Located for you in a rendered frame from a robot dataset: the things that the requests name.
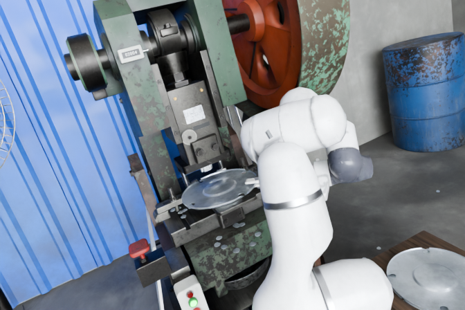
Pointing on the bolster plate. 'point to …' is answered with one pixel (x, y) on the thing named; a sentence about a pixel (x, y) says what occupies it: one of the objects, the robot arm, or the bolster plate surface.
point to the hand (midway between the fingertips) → (255, 182)
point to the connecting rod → (169, 46)
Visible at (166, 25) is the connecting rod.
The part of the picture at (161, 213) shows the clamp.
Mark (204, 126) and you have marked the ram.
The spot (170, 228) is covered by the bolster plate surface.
